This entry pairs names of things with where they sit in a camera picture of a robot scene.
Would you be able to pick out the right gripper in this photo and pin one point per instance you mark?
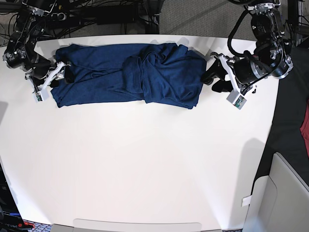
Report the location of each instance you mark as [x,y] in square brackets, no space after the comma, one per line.
[49,76]

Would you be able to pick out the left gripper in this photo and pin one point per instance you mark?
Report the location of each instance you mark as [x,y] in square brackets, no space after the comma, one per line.
[244,70]

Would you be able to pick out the black aluminium frame post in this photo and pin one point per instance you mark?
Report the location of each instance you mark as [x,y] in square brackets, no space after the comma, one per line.
[153,10]

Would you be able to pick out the red cloth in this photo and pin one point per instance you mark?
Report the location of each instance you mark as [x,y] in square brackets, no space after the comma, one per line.
[305,129]

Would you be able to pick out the grey plastic bin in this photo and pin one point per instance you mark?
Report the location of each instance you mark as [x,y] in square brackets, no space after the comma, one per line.
[279,202]

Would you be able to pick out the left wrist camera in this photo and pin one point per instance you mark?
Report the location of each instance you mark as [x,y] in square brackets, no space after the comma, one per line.
[237,99]

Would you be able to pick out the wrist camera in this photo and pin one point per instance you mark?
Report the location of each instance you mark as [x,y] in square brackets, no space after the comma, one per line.
[41,95]
[237,99]

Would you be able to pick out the black box with label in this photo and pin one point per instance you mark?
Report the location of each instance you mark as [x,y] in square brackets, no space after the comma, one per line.
[8,223]

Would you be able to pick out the small red clamp bottom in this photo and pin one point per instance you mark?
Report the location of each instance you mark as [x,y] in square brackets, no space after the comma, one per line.
[26,226]

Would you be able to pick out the blue long-sleeve shirt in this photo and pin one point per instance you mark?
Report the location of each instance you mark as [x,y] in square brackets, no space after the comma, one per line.
[165,73]

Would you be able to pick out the white power strip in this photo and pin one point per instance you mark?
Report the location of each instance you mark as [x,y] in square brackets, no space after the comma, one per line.
[58,17]

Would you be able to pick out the dark grey cloth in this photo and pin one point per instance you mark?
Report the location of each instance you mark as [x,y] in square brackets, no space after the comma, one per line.
[285,136]

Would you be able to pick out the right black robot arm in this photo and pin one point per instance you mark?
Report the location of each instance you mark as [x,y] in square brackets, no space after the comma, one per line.
[31,23]

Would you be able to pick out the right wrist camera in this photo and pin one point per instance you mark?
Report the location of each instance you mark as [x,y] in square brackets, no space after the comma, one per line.
[41,95]

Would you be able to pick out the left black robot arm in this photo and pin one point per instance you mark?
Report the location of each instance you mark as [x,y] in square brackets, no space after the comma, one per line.
[271,56]

